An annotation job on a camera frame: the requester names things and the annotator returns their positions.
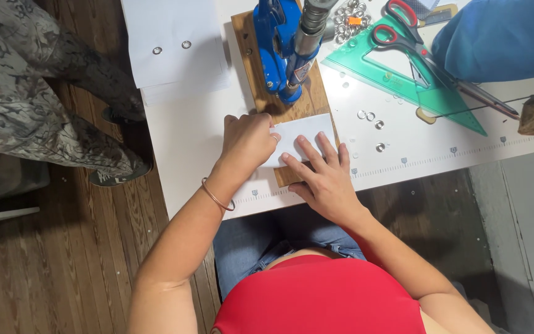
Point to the blue eyelet press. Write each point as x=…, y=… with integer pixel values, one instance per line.
x=267, y=41

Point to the beige curve ruler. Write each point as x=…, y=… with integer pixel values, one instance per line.
x=425, y=118

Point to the person's blue jeans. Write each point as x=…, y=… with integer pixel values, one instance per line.
x=248, y=241

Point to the person's right hand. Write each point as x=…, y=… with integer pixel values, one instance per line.
x=329, y=185

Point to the green transparent set square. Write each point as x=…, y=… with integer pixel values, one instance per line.
x=434, y=95

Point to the blue cloth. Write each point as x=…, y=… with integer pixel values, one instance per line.
x=498, y=39

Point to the clear bag of metal eyelets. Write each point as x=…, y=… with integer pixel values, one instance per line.
x=348, y=23

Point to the white paper piece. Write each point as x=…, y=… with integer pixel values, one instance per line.
x=304, y=127

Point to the person's red top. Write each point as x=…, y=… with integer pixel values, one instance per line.
x=318, y=301

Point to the person's left hand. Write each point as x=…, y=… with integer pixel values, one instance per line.
x=244, y=144

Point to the white bar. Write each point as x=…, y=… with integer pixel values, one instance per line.
x=2, y=216

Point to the person's left fingers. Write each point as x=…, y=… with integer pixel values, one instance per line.
x=260, y=121

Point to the tan framed dark tool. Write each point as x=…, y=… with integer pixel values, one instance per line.
x=438, y=16

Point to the grey box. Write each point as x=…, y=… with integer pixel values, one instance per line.
x=12, y=178

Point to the wooden base board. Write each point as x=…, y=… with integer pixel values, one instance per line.
x=315, y=99

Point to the stack of white paper sheets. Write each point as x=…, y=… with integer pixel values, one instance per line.
x=174, y=69

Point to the silver metal eyelet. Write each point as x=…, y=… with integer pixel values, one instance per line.
x=362, y=114
x=380, y=147
x=371, y=116
x=379, y=124

